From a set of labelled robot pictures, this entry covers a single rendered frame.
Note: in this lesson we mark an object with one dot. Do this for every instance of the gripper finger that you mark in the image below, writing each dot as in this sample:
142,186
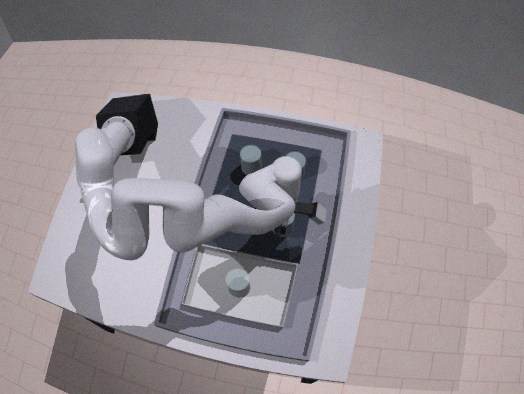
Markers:
279,230

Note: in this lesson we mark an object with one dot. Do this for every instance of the clear glass jar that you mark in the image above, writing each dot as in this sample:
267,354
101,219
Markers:
250,159
289,227
300,157
238,283

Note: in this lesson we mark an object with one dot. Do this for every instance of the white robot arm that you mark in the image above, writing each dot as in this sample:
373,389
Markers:
119,214

